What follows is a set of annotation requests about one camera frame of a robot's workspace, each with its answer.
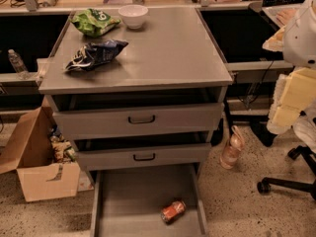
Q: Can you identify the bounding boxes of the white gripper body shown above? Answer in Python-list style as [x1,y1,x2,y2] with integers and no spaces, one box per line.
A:
[262,27,284,52]

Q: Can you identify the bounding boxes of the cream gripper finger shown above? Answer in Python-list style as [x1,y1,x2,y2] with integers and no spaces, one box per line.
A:
[272,107,300,126]
[280,68,316,111]

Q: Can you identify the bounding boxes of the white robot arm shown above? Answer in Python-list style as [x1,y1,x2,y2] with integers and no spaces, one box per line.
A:
[263,0,316,133]

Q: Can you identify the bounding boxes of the middle drawer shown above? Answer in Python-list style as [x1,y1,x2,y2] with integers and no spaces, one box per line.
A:
[77,143,210,171]

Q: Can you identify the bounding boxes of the drawer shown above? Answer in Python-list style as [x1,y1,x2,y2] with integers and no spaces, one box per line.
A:
[77,143,210,171]
[90,164,208,237]
[53,103,222,140]

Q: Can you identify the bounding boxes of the grey drawer cabinet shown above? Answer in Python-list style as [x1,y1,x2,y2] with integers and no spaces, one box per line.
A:
[38,6,234,176]

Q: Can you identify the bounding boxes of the bottom drawer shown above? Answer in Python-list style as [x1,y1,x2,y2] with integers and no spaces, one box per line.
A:
[90,164,208,237]

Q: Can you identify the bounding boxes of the top drawer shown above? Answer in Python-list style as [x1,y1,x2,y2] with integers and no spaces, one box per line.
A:
[53,103,222,140]

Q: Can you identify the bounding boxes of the person's hand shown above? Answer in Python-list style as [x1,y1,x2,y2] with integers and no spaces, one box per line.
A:
[276,9,296,26]

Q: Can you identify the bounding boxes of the black office chair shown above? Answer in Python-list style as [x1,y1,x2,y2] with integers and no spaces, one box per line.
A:
[256,144,316,200]

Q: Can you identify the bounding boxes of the white bowl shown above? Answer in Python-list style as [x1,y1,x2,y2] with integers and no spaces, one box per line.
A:
[118,4,148,29]

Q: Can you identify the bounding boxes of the green chip bag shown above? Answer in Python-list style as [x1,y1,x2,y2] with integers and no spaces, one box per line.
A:
[71,8,120,38]

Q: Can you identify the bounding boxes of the blue chip bag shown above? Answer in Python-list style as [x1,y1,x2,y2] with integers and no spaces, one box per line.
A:
[65,39,128,71]

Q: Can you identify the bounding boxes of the snack packets in box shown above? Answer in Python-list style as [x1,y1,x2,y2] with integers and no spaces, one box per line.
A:
[48,125,76,164]

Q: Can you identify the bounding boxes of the cardboard box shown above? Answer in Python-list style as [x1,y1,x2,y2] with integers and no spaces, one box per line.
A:
[0,100,80,202]

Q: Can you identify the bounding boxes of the clear water bottle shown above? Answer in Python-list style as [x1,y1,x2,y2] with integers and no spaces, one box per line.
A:
[8,49,30,80]

